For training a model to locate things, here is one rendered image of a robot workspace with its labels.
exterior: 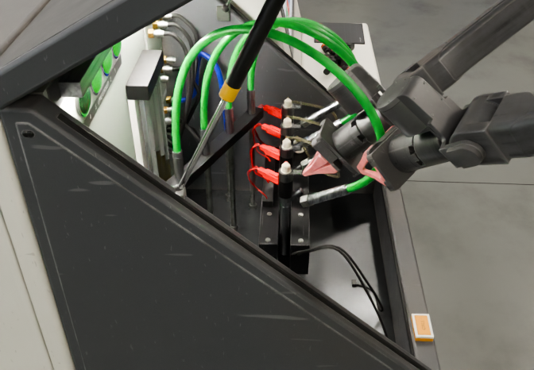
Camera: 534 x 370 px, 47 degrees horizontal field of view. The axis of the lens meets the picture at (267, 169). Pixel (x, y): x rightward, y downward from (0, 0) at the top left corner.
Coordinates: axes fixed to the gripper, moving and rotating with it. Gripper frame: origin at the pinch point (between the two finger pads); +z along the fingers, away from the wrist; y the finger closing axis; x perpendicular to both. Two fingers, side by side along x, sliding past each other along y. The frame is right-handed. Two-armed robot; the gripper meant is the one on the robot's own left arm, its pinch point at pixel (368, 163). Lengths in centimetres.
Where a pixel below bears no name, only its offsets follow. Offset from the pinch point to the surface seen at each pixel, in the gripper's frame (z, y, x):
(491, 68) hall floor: 199, -254, 69
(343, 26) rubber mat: 82, -80, -16
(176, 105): 19.3, 11.9, -25.8
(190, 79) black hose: 36.1, -1.3, -28.8
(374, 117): -7.1, -0.8, -6.3
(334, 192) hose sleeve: 6.3, 4.5, 1.3
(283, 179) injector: 20.6, 3.3, -3.3
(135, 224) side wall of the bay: -3.2, 35.5, -16.2
